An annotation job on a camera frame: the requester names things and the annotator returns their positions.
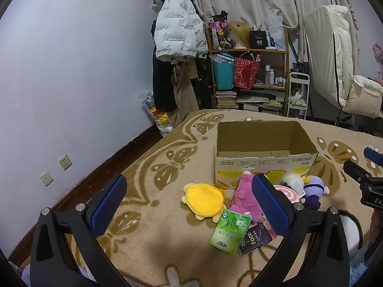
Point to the purple plush toy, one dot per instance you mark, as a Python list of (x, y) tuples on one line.
[(312, 189)]

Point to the cream padded recliner chair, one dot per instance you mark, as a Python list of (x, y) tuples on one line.
[(329, 50)]

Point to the white trolley cart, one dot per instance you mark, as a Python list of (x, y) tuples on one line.
[(299, 77)]

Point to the pink and black patterned bag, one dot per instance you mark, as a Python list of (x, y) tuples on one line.
[(218, 33)]

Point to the light blue fuzzy clothing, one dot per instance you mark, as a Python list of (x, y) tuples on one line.
[(366, 270)]

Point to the teal bag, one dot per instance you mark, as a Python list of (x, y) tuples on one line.
[(223, 74)]

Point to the white plastic bag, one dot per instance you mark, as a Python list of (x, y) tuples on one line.
[(276, 30)]

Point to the pink swirl plush pillow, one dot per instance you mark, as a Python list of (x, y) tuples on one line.
[(287, 195)]

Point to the black tissue pack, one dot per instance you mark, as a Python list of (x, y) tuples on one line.
[(254, 240)]

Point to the pink wall decoration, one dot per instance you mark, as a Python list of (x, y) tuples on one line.
[(377, 56)]

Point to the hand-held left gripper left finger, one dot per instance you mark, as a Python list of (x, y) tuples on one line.
[(109, 206)]

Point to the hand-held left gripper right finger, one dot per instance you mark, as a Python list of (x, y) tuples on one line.
[(269, 206)]

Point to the red bag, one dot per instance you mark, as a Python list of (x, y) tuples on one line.
[(245, 73)]

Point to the pink plastic packet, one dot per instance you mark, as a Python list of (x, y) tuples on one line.
[(267, 227)]

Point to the yellow turtle plush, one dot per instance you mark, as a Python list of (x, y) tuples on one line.
[(203, 200)]

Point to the clear plastic bag of toys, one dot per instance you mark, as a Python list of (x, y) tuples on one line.
[(158, 116)]

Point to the blonde wig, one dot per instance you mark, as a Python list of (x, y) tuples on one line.
[(239, 33)]

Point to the cardboard box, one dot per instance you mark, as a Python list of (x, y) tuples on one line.
[(263, 164)]

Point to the row of toiletry bottles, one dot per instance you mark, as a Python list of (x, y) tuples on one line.
[(272, 76)]

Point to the white and black plush toy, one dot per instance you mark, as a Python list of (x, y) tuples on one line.
[(351, 230)]

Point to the person's right hand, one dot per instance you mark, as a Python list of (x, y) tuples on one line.
[(377, 227)]

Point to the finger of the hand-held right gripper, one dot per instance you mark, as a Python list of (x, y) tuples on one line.
[(374, 155), (359, 172)]

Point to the white wall socket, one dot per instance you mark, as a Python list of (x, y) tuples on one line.
[(65, 162), (47, 178)]

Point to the white puffer jacket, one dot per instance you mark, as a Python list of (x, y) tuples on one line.
[(176, 27)]

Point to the beige pants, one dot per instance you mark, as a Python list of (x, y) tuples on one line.
[(182, 95)]

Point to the wooden shelf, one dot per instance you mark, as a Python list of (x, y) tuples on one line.
[(248, 51)]

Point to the pile of books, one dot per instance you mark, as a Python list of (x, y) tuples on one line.
[(248, 101)]

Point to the black box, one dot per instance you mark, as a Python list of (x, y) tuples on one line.
[(258, 40)]

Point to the pink bear plush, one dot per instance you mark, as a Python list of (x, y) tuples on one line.
[(242, 197)]

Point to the green tissue pack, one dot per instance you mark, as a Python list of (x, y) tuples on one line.
[(229, 233)]

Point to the black coat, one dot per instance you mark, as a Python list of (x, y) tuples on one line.
[(161, 86)]

